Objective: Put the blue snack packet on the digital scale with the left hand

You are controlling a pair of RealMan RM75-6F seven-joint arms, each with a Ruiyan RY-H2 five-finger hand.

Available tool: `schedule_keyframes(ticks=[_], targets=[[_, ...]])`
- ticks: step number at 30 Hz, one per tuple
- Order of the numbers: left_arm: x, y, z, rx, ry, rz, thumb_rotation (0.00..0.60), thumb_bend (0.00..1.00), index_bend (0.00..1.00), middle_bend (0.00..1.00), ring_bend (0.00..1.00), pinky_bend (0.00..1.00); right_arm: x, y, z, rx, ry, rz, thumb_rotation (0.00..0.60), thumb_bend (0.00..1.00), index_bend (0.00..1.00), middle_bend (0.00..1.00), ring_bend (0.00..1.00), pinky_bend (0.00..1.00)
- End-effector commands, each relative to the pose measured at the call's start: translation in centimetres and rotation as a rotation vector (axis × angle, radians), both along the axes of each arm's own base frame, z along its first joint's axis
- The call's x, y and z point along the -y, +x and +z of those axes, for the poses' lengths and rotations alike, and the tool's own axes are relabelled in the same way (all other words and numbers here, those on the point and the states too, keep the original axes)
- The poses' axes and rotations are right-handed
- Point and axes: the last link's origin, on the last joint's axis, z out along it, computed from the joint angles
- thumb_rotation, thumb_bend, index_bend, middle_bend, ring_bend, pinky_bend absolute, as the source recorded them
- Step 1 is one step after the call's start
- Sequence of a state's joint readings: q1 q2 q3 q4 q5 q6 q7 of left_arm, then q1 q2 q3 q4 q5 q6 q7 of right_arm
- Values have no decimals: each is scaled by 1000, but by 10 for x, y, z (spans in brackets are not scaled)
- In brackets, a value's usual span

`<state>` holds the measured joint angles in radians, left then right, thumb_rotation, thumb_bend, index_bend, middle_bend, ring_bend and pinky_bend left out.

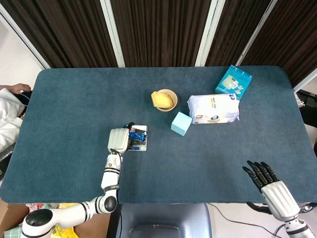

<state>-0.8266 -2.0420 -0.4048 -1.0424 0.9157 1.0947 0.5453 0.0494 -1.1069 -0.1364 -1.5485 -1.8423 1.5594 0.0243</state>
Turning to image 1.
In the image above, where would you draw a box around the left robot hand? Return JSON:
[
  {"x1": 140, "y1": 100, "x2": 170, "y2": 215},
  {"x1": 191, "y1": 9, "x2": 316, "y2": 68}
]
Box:
[{"x1": 107, "y1": 121, "x2": 136, "y2": 154}]

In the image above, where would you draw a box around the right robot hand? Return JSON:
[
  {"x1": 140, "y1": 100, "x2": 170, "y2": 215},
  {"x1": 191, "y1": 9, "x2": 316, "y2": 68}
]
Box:
[{"x1": 242, "y1": 160, "x2": 301, "y2": 222}]

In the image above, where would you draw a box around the blue cookie snack pack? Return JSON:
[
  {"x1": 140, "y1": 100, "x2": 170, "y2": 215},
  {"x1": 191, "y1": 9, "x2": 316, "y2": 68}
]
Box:
[{"x1": 128, "y1": 129, "x2": 149, "y2": 142}]

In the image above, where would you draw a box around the small kitchen scale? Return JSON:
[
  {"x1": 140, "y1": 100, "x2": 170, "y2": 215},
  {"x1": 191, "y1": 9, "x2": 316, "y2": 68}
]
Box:
[{"x1": 123, "y1": 124, "x2": 149, "y2": 152}]

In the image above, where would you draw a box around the teal box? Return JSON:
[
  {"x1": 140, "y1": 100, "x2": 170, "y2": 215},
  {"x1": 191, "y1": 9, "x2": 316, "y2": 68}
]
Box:
[{"x1": 214, "y1": 64, "x2": 254, "y2": 101}]

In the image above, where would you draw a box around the yellow sponge cake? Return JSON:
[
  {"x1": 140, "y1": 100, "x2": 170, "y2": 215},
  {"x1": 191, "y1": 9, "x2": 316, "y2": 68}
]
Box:
[{"x1": 151, "y1": 91, "x2": 174, "y2": 109}]

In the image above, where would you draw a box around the beige round bowl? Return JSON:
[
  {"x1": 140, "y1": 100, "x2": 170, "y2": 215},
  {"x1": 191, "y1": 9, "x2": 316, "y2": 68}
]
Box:
[{"x1": 151, "y1": 89, "x2": 178, "y2": 113}]

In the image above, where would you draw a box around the blue table mat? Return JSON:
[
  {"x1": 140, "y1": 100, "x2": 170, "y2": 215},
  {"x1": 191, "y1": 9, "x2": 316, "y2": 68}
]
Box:
[{"x1": 0, "y1": 65, "x2": 317, "y2": 205}]

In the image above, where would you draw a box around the light blue cube box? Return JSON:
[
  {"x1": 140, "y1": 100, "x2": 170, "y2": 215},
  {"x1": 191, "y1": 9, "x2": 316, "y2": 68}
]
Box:
[{"x1": 170, "y1": 111, "x2": 193, "y2": 136}]

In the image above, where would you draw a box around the brown cardboard box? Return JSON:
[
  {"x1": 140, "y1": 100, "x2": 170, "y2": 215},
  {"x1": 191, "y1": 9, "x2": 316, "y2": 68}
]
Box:
[{"x1": 74, "y1": 213, "x2": 112, "y2": 238}]

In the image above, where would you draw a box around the black object with cloth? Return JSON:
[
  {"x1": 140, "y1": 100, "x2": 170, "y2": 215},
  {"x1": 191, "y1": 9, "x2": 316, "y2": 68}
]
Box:
[{"x1": 296, "y1": 89, "x2": 317, "y2": 127}]

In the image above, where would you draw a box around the white wet wipes pack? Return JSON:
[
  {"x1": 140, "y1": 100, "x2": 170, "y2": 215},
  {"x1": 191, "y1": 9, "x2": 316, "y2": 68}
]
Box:
[{"x1": 187, "y1": 93, "x2": 240, "y2": 124}]

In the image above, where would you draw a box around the person in white clothes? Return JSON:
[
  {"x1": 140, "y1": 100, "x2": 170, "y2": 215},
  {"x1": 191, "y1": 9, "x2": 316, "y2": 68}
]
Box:
[{"x1": 0, "y1": 83, "x2": 32, "y2": 152}]

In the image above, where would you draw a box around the dark slatted partition panel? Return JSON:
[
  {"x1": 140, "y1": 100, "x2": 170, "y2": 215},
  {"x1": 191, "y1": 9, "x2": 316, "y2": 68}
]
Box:
[
  {"x1": 205, "y1": 0, "x2": 273, "y2": 67},
  {"x1": 0, "y1": 0, "x2": 118, "y2": 69},
  {"x1": 241, "y1": 0, "x2": 317, "y2": 87},
  {"x1": 110, "y1": 0, "x2": 212, "y2": 68}
]

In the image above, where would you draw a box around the green checked bag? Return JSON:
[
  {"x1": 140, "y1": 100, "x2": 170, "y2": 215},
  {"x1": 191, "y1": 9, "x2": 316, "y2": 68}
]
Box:
[{"x1": 3, "y1": 228, "x2": 23, "y2": 238}]

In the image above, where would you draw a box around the black cable on floor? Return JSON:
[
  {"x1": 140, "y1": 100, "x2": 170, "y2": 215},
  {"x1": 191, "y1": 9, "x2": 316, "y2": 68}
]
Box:
[{"x1": 210, "y1": 203, "x2": 285, "y2": 235}]

